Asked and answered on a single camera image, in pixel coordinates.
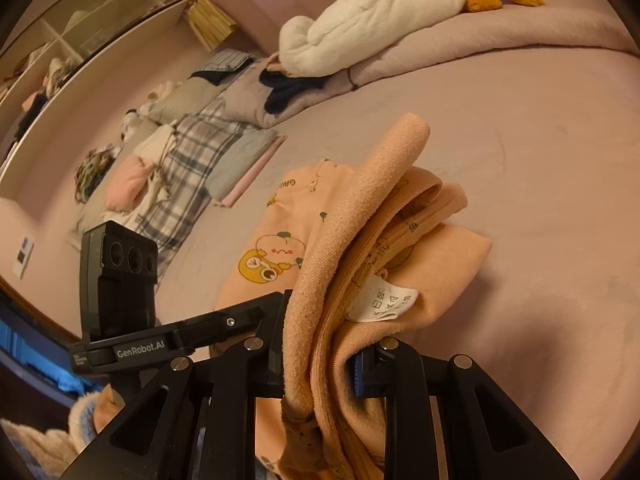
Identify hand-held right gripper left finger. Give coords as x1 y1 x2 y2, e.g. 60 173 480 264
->
59 290 293 480

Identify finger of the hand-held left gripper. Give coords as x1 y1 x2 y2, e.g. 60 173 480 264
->
210 296 275 353

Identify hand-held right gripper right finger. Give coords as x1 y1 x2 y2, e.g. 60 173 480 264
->
350 336 581 480

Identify peach printed pants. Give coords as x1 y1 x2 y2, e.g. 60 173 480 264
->
277 112 493 480

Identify pink cloth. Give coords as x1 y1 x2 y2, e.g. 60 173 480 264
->
104 154 157 209

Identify green patterned cloth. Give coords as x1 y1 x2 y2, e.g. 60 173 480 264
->
74 144 122 203

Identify white cloth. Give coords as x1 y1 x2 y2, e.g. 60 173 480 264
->
132 122 178 161

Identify pink folded sheet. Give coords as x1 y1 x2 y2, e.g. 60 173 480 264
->
214 135 288 209

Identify plaid quilt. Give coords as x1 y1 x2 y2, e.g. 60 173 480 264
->
127 102 281 266

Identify grey pillow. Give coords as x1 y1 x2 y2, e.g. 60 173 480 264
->
147 76 236 126

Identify dark cloth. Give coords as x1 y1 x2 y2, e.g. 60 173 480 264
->
259 71 333 115

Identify blue striped cloth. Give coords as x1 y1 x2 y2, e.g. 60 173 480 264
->
190 49 256 81

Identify straw woven bag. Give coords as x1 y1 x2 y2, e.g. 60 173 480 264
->
184 0 238 52

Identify white open wardrobe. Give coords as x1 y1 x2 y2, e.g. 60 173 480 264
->
0 0 191 171

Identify white goose plush toy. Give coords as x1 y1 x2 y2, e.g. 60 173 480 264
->
277 0 546 78

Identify grey-pink duvet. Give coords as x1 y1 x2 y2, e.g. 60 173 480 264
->
222 0 640 128

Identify white wall socket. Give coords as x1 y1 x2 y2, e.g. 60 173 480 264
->
11 236 36 279

